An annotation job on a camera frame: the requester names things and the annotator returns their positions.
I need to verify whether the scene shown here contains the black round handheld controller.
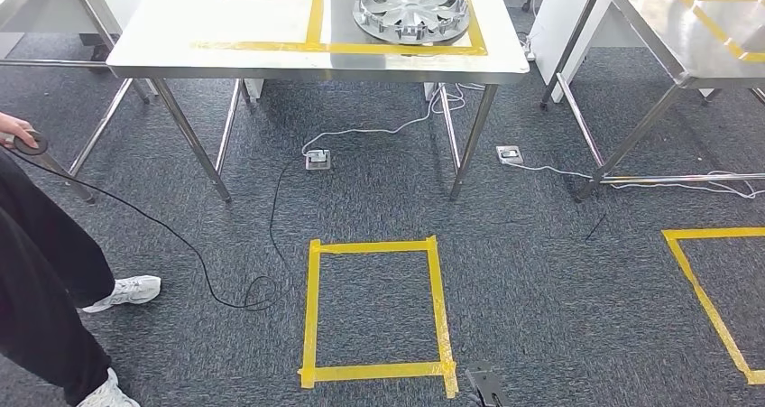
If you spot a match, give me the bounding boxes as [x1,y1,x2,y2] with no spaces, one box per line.
[13,130,51,157]

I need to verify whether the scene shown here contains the person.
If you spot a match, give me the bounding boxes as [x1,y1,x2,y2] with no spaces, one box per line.
[0,112,162,407]

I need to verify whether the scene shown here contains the dark robot foot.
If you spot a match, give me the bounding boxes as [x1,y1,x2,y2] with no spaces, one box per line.
[465,361,508,407]

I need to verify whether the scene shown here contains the yellow floor tape marking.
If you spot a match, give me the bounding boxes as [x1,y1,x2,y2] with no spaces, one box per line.
[661,227,765,386]
[297,236,460,400]

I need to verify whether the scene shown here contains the metal floor socket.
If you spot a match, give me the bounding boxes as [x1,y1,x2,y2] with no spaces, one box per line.
[304,148,332,172]
[495,145,525,166]

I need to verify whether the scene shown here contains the white partition panel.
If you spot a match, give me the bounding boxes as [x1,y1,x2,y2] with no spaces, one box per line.
[529,0,650,105]
[0,0,152,59]

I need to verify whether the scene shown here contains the black floor cable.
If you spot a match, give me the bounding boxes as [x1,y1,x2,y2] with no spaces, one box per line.
[8,147,307,313]

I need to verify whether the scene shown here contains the silver plastic wheel hubcap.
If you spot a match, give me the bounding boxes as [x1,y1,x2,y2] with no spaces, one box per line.
[352,0,472,46]

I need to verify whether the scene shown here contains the black equipment base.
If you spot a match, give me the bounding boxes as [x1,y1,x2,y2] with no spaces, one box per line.
[80,33,115,65]

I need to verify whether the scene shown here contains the white floor cable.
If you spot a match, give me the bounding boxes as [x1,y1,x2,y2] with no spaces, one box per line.
[300,82,486,156]
[505,161,765,200]

